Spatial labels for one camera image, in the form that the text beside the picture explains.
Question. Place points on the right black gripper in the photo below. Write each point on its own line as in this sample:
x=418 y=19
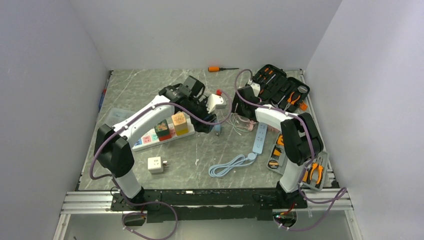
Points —
x=236 y=101

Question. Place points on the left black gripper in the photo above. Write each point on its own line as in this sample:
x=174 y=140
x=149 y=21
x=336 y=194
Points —
x=203 y=117

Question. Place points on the beige orange cube adapter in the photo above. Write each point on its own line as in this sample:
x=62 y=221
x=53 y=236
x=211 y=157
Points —
x=179 y=121

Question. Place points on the light blue power strip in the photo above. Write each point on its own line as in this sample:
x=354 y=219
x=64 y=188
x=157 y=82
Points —
x=259 y=140

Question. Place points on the green cube socket adapter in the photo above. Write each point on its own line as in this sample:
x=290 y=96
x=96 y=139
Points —
x=162 y=127

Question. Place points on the red cube socket adapter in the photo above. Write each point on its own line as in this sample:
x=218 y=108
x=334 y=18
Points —
x=164 y=136

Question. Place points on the black tool case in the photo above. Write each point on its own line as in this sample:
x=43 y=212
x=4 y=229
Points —
x=281 y=90

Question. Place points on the white power strip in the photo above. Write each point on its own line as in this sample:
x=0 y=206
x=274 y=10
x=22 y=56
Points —
x=151 y=139

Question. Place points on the clear plastic screw box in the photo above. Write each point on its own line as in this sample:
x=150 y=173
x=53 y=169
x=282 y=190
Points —
x=115 y=116

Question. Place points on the white cube socket adapter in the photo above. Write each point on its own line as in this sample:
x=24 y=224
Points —
x=156 y=165

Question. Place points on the blue cube socket adapter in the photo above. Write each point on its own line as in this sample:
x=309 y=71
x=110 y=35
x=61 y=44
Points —
x=216 y=128

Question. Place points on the yellow cube socket adapter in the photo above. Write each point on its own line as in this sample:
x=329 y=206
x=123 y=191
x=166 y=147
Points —
x=181 y=129

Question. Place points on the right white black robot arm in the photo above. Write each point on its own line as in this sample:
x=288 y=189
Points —
x=301 y=138

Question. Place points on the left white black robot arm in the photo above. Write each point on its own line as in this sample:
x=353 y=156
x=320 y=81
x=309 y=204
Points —
x=113 y=146

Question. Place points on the orange tape measure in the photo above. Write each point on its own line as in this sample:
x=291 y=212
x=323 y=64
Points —
x=273 y=164

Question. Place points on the blue red pen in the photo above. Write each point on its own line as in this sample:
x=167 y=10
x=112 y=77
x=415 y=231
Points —
x=102 y=96

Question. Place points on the orange pliers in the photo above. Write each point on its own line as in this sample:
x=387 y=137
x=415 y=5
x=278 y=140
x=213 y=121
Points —
x=315 y=174

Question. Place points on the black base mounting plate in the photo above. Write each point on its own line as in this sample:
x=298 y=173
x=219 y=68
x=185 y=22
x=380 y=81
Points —
x=212 y=204

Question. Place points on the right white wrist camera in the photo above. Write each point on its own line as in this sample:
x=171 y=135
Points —
x=256 y=88

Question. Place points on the orange handled screwdriver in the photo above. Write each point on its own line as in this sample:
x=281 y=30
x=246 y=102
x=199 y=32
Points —
x=214 y=69

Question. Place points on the aluminium rail frame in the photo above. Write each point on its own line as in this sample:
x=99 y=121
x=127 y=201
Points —
x=100 y=202

